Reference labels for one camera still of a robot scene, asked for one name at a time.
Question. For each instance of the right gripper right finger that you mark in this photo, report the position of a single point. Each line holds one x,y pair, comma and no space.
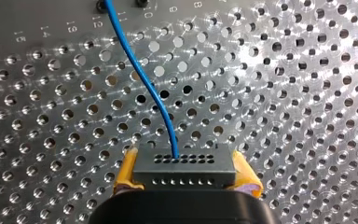
245,177

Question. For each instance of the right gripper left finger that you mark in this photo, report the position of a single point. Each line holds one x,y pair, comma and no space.
126,169

